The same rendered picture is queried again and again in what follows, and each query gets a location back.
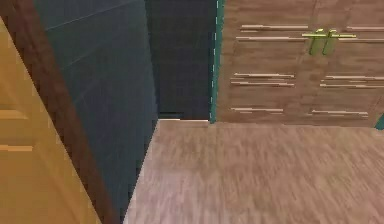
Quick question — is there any brass door handle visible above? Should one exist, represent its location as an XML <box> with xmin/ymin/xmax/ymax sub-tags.
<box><xmin>321</xmin><ymin>29</ymin><xmax>358</xmax><ymax>56</ymax></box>
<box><xmin>301</xmin><ymin>28</ymin><xmax>327</xmax><ymax>56</ymax></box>

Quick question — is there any brown wooden double door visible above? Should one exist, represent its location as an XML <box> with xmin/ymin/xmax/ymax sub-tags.
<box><xmin>215</xmin><ymin>0</ymin><xmax>384</xmax><ymax>128</ymax></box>

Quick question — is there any orange wooden door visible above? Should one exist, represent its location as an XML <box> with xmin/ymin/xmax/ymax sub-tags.
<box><xmin>0</xmin><ymin>0</ymin><xmax>122</xmax><ymax>224</ymax></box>

